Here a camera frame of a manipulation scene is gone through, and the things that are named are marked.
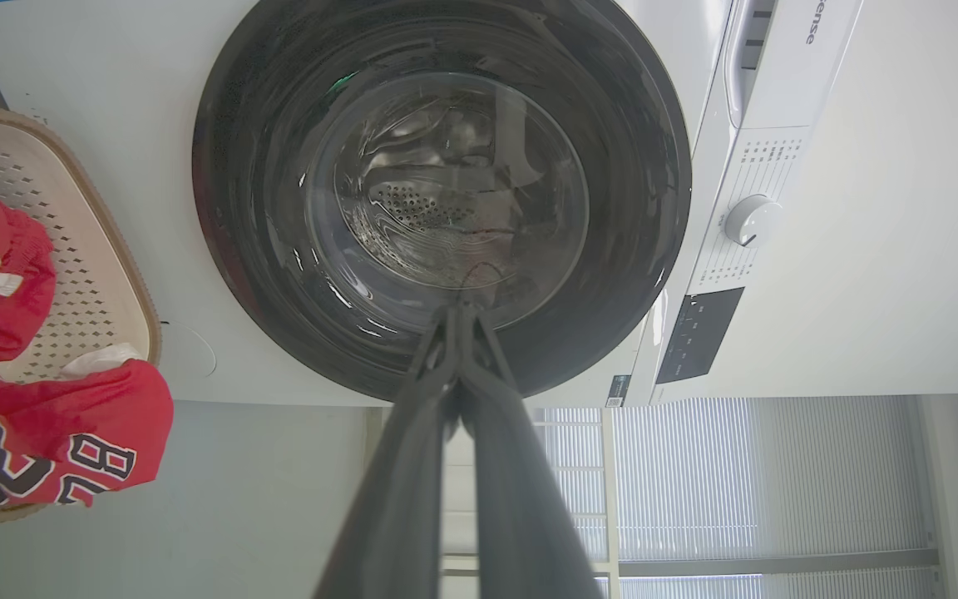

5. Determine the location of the red jersey with black lettering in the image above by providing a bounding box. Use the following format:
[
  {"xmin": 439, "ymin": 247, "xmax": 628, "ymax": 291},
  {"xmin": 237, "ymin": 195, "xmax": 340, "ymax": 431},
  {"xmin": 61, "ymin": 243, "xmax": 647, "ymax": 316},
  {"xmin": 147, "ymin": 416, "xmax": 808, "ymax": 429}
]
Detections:
[{"xmin": 0, "ymin": 359, "xmax": 175, "ymax": 508}]

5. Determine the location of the black display panel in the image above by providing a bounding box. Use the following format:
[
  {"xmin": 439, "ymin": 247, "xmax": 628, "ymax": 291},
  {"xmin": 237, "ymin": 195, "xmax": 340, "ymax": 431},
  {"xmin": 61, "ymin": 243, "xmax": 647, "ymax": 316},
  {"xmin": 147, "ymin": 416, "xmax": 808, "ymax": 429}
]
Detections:
[{"xmin": 656, "ymin": 287, "xmax": 746, "ymax": 385}]

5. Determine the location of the washer door with glass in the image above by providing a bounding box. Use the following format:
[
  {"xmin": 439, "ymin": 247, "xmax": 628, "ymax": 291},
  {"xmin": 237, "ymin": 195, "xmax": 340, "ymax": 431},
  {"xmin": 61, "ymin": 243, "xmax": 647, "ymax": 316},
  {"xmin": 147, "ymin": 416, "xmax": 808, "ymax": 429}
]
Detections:
[{"xmin": 192, "ymin": 0, "xmax": 693, "ymax": 403}]

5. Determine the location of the cream perforated laundry basket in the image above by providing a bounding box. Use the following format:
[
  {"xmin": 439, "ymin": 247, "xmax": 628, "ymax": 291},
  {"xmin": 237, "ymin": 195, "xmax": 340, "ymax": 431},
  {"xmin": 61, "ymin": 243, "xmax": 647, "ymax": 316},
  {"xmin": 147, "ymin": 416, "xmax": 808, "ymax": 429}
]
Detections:
[{"xmin": 0, "ymin": 106, "xmax": 164, "ymax": 525}]

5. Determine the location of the white detergent drawer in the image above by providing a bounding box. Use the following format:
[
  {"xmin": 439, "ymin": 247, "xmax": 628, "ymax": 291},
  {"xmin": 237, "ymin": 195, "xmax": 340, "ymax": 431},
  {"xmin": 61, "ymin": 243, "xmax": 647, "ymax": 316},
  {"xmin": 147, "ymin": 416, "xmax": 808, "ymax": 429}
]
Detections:
[{"xmin": 723, "ymin": 0, "xmax": 865, "ymax": 134}]

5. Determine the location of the white front-load washing machine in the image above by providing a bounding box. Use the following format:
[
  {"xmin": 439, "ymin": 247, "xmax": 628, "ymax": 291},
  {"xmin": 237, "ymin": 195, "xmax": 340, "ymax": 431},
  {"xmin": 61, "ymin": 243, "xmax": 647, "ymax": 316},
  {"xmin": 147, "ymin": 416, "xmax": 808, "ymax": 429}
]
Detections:
[{"xmin": 0, "ymin": 0, "xmax": 867, "ymax": 408}]

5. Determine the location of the white round program knob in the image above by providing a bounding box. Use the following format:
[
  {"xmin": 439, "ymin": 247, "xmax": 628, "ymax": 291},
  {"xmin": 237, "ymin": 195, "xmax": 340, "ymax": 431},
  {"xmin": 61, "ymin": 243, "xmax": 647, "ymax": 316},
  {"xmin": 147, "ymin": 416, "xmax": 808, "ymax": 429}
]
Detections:
[{"xmin": 724, "ymin": 195, "xmax": 784, "ymax": 249}]

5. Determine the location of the round white filter cover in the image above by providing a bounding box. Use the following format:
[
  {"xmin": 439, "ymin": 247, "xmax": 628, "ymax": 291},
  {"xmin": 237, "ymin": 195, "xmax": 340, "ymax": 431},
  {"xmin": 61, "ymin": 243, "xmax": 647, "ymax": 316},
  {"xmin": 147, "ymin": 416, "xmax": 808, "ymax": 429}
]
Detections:
[{"xmin": 159, "ymin": 320, "xmax": 218, "ymax": 380}]

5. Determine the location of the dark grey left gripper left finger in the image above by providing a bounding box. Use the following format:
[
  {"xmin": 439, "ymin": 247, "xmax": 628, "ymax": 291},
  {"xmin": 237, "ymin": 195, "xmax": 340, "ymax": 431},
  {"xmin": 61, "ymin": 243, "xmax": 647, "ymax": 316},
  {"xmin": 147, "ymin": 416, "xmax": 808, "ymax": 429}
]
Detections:
[{"xmin": 313, "ymin": 305, "xmax": 462, "ymax": 599}]

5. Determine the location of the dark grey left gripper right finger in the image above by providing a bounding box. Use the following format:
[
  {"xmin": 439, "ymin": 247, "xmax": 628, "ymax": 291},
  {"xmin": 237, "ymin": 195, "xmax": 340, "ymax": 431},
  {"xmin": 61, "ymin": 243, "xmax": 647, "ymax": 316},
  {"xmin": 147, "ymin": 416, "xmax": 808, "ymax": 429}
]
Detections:
[{"xmin": 459, "ymin": 305, "xmax": 605, "ymax": 599}]

